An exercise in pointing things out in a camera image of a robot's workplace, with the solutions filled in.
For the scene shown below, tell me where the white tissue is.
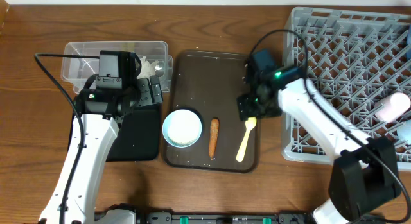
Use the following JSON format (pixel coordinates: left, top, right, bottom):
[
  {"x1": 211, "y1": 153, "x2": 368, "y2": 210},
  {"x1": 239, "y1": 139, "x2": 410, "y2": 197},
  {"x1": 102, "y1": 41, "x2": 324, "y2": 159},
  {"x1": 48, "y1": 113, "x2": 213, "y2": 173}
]
[{"x1": 137, "y1": 56, "x2": 164, "y2": 79}]

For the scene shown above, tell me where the pink plastic cup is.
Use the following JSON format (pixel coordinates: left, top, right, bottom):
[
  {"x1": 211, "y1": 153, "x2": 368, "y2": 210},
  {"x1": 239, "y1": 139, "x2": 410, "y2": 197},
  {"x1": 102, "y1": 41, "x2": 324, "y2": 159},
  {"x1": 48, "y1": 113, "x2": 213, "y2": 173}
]
[{"x1": 375, "y1": 92, "x2": 410, "y2": 123}]

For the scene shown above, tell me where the light blue plastic cup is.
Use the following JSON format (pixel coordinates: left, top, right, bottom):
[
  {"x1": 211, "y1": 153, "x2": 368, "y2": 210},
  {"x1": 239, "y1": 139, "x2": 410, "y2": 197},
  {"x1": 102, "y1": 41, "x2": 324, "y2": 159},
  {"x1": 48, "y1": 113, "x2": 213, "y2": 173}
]
[{"x1": 397, "y1": 120, "x2": 411, "y2": 144}]

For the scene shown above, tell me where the dark blue plate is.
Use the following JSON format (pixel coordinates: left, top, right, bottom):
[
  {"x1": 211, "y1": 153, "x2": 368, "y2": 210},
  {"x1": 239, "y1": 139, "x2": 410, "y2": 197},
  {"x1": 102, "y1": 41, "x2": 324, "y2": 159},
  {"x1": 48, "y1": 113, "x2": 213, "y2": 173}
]
[{"x1": 406, "y1": 31, "x2": 411, "y2": 60}]

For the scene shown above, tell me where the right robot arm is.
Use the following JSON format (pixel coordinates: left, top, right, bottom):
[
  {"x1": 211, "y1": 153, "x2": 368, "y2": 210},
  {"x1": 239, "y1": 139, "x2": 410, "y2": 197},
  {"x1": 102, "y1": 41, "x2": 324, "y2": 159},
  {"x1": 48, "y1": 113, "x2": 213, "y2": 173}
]
[{"x1": 237, "y1": 49, "x2": 404, "y2": 223}]

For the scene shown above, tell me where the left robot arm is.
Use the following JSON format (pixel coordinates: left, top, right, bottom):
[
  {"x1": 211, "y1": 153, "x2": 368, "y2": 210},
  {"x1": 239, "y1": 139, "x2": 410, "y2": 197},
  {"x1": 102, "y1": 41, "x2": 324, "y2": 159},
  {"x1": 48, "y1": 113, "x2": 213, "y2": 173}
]
[{"x1": 39, "y1": 105, "x2": 161, "y2": 224}]

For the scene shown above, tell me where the clear plastic waste bin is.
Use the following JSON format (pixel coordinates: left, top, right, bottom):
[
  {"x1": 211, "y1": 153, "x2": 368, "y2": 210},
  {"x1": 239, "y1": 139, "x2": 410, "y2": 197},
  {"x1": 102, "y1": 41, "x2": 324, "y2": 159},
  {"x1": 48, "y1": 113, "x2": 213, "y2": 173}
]
[{"x1": 61, "y1": 41, "x2": 173, "y2": 94}]

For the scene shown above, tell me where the grey dishwasher rack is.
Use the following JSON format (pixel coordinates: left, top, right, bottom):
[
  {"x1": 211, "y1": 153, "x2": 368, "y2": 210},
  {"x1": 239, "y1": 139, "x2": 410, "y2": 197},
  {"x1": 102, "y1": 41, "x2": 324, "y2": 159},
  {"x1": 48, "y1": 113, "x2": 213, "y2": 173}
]
[{"x1": 283, "y1": 7, "x2": 410, "y2": 171}]

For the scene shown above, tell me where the pale yellow plastic spoon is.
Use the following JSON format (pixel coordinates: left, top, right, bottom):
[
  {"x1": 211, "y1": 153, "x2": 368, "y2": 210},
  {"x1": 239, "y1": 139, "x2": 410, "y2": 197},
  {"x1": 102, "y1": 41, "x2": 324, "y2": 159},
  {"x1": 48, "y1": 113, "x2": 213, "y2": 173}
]
[{"x1": 236, "y1": 117, "x2": 257, "y2": 162}]

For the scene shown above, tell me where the light blue bowl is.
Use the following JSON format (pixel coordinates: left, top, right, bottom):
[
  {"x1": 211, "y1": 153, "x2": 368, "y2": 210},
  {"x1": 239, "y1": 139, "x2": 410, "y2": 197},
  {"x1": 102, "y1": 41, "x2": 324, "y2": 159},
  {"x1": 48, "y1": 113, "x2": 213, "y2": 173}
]
[{"x1": 162, "y1": 109, "x2": 202, "y2": 148}]

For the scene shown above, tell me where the orange carrot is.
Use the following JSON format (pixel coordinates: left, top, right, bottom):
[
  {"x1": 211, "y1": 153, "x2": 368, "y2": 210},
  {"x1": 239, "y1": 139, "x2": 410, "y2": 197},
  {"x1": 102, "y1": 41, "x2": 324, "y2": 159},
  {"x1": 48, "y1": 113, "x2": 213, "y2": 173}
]
[{"x1": 209, "y1": 118, "x2": 220, "y2": 159}]

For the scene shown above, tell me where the dark brown serving tray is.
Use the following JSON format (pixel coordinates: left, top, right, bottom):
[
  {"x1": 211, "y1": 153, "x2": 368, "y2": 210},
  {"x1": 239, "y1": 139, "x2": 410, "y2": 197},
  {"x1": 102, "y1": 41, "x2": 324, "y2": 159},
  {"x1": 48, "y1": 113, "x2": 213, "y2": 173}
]
[{"x1": 163, "y1": 51, "x2": 259, "y2": 173}]

